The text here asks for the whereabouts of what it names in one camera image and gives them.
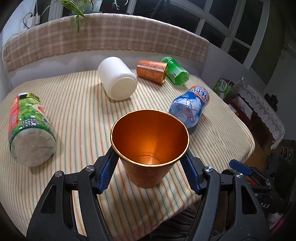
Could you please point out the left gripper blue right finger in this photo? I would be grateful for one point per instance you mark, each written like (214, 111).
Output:
(207, 183)

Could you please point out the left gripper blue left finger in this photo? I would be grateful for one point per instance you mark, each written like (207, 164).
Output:
(54, 217)

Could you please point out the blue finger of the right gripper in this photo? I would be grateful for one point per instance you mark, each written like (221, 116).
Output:
(240, 167)

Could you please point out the orange paper cup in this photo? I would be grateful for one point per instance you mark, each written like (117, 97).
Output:
(152, 70)
(149, 142)

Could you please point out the white plastic cup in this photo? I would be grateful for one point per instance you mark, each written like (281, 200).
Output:
(117, 79)

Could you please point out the white lace cloth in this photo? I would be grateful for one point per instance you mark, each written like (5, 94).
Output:
(259, 104)

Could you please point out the green red label jar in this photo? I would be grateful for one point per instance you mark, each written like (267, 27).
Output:
(31, 138)

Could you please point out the blue Arctic Ocean bottle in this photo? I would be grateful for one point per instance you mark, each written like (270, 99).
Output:
(188, 107)

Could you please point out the green paper bag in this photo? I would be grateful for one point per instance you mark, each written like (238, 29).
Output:
(223, 87)

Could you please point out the yellow striped tablecloth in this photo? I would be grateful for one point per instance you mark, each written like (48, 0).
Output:
(82, 117)

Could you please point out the green plastic bottle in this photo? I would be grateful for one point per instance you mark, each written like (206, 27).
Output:
(175, 73)

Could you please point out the brown plaid cloth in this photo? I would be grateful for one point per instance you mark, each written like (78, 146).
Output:
(102, 32)

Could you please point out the potted spider plant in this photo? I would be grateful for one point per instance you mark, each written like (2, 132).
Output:
(78, 9)

